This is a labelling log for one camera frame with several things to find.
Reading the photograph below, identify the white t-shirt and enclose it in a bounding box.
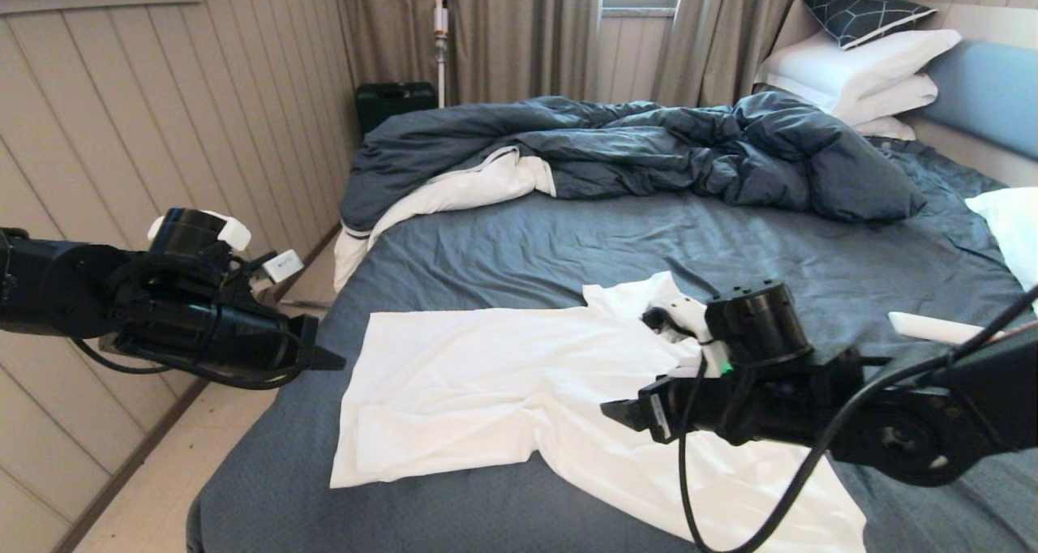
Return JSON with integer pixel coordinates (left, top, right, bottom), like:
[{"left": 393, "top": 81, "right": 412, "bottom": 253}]
[{"left": 328, "top": 271, "right": 869, "bottom": 553}]

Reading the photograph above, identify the blue patterned bed sheet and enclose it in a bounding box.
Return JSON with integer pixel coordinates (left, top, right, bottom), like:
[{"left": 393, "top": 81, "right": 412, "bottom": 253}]
[{"left": 185, "top": 135, "right": 1038, "bottom": 553}]

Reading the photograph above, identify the long white remote control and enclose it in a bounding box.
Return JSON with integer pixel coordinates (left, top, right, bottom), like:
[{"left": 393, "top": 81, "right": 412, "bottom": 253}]
[{"left": 888, "top": 311, "right": 1002, "bottom": 347}]

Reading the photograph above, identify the black suitcase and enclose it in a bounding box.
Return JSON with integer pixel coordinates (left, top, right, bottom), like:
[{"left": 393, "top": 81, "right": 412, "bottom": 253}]
[{"left": 355, "top": 81, "right": 439, "bottom": 136}]

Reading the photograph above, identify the blue duvet with white lining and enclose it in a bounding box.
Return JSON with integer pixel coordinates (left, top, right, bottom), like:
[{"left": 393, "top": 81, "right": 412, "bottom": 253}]
[{"left": 334, "top": 91, "right": 928, "bottom": 294}]

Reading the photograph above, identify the flat white pillow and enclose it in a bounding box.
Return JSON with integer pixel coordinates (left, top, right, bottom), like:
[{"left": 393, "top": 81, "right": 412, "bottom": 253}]
[{"left": 851, "top": 115, "right": 917, "bottom": 140}]

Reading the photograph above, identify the white pillow without stack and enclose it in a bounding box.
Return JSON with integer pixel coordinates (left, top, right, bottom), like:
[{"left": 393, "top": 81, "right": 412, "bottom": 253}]
[{"left": 965, "top": 186, "right": 1038, "bottom": 294}]

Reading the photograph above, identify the medium white pillow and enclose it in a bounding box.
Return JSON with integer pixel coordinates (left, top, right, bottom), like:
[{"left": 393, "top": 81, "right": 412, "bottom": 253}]
[{"left": 835, "top": 72, "right": 940, "bottom": 126}]

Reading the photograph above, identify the white stick vacuum cleaner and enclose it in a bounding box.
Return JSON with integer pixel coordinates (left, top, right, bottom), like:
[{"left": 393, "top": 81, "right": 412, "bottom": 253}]
[{"left": 432, "top": 0, "right": 449, "bottom": 108}]

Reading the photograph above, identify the large white pillow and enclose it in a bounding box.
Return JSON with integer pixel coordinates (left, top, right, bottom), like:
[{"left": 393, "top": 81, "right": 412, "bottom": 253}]
[{"left": 754, "top": 26, "right": 964, "bottom": 116}]

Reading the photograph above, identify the wide beige curtain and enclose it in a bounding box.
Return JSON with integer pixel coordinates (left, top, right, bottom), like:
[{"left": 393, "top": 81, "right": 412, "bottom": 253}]
[{"left": 328, "top": 0, "right": 603, "bottom": 108}]

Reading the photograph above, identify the narrow beige curtain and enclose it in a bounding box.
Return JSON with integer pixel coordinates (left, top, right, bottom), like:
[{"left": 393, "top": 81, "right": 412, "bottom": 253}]
[{"left": 651, "top": 0, "right": 852, "bottom": 108}]

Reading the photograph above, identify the blue padded headboard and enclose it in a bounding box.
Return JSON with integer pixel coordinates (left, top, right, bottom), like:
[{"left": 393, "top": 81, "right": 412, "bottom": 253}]
[{"left": 920, "top": 38, "right": 1038, "bottom": 161}]

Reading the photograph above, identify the dark geometric patterned cushion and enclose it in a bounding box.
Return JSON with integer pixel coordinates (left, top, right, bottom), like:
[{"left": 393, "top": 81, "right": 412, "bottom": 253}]
[{"left": 801, "top": 0, "right": 939, "bottom": 49}]

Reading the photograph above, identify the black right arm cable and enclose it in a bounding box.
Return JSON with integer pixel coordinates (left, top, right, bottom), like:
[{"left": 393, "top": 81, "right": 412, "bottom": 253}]
[{"left": 677, "top": 285, "right": 1038, "bottom": 553}]

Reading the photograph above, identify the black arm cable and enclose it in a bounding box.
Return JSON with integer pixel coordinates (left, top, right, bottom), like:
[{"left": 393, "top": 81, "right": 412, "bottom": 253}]
[
  {"left": 69, "top": 253, "right": 313, "bottom": 390},
  {"left": 677, "top": 285, "right": 1038, "bottom": 553}
]

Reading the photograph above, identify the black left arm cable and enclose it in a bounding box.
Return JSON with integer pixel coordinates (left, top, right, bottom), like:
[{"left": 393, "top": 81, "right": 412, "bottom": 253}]
[{"left": 69, "top": 253, "right": 313, "bottom": 390}]

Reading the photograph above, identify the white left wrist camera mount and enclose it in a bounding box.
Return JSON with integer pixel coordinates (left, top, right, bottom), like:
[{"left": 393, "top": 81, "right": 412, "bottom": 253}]
[{"left": 148, "top": 210, "right": 305, "bottom": 284}]

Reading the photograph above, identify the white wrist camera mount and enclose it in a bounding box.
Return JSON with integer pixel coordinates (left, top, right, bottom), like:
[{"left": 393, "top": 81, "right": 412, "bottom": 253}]
[
  {"left": 148, "top": 210, "right": 305, "bottom": 284},
  {"left": 645, "top": 298, "right": 731, "bottom": 377}
]

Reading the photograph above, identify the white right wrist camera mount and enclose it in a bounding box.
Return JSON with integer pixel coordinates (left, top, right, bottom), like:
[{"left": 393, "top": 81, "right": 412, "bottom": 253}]
[{"left": 645, "top": 298, "right": 731, "bottom": 377}]

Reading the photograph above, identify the beige upholstered bed frame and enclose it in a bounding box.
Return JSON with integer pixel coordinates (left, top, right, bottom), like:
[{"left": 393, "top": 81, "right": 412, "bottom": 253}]
[{"left": 907, "top": 114, "right": 1038, "bottom": 187}]

